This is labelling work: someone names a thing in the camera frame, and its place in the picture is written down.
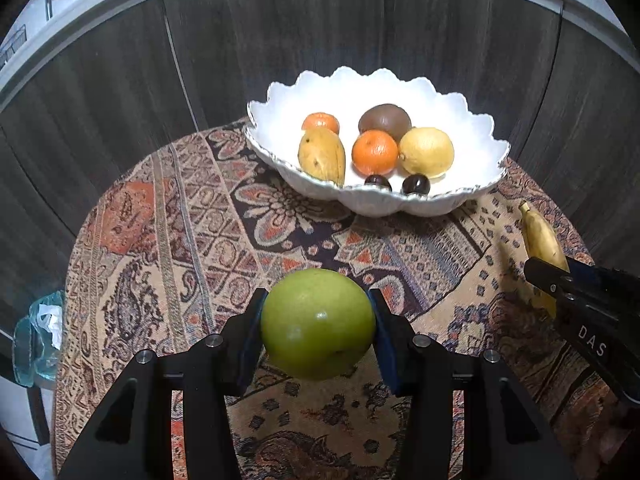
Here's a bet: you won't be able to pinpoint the white scalloped bowl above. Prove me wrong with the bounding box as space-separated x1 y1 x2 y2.
243 66 512 218

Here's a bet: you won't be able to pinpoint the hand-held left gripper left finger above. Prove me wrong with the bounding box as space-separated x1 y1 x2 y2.
57 287 268 480

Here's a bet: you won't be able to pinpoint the yellow lemon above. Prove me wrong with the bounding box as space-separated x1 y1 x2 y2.
398 127 455 179

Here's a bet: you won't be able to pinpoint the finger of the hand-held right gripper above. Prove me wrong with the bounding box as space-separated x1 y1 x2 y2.
524 257 578 307
567 259 637 292

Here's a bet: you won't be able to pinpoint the brown kiwi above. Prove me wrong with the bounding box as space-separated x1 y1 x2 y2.
358 103 413 143

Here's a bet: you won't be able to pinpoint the green apple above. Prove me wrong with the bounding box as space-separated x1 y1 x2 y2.
260 268 377 382

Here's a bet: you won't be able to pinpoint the dark wood cabinet door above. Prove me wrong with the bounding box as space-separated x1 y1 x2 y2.
390 0 566 161
512 20 640 266
0 0 208 236
0 130 83 341
161 0 388 133

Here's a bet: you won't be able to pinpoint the yellow mango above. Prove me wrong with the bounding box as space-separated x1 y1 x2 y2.
298 126 347 188

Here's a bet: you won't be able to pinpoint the yellow banana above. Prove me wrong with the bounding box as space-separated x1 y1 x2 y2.
517 201 571 318

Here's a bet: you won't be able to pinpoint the orange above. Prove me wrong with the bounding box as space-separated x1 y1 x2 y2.
351 130 400 177

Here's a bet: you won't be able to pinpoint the wire dish rack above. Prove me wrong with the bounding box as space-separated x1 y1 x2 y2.
0 30 28 68

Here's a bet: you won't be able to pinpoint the small mandarin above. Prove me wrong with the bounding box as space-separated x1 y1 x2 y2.
301 112 341 136

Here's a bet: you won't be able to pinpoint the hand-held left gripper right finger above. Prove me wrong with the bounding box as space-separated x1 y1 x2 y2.
367 287 576 480

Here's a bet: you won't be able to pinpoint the patterned tablecloth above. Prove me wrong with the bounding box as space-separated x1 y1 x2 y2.
52 116 633 480

